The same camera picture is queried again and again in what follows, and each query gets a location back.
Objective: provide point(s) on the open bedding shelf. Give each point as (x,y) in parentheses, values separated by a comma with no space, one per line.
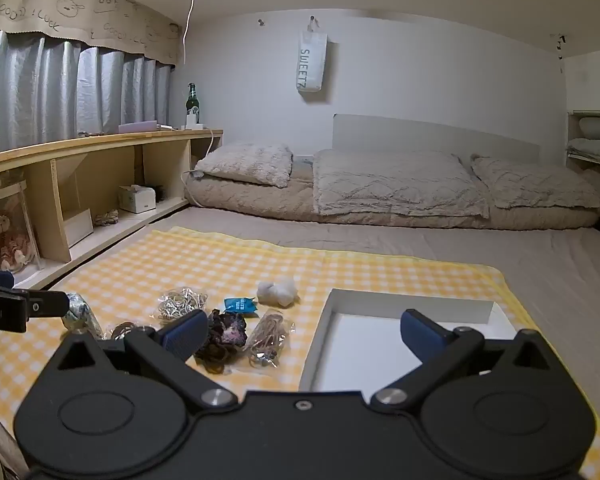
(572,170)

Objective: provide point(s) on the small beige textured pillow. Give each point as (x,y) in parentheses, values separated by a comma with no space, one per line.
(245,162)

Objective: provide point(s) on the folded pale bedding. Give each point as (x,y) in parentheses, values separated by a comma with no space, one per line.
(597,140)

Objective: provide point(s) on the wooden shelf unit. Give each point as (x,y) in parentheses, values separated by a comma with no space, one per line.
(105,147)

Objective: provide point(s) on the dark floral scrunchie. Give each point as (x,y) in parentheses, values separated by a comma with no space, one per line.
(224,337)

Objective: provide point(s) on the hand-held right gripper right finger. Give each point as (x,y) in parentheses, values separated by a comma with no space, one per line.
(420,331)

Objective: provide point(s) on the white shallow cardboard box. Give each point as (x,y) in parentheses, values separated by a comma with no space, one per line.
(360,345)

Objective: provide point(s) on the large beige textured pillow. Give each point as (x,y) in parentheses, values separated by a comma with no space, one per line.
(535,185)

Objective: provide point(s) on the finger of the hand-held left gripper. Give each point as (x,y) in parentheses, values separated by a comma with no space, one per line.
(47,305)

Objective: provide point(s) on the teddy bear in clear bag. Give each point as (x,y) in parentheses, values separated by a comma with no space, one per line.
(5,235)

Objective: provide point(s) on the white storage box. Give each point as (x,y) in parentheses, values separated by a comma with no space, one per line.
(78,230)

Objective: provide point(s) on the silver curtain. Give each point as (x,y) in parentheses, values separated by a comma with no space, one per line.
(55,90)

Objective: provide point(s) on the blue snack packet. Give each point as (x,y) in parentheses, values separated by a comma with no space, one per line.
(241,305)

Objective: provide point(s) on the beige mattress pad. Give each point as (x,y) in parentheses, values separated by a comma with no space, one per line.
(260,205)

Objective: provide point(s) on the green glass bottle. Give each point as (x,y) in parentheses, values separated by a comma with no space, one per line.
(192,102)

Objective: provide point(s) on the purple flat box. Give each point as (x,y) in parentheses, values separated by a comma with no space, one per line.
(137,127)

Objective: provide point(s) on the white hanging bag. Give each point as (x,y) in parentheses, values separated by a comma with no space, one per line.
(311,60)

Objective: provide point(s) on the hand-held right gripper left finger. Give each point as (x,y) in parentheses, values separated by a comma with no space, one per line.
(185,335)

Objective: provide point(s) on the white charger block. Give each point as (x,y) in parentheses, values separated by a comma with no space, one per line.
(193,121)

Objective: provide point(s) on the yellow checkered blanket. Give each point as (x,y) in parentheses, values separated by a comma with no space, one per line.
(260,265)

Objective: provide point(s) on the white tissue box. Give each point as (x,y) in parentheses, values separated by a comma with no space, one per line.
(136,199)

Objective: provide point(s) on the beige printed valance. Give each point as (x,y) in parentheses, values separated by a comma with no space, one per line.
(80,7)

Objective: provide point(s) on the white cotton balls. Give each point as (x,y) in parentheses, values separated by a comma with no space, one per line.
(278,292)

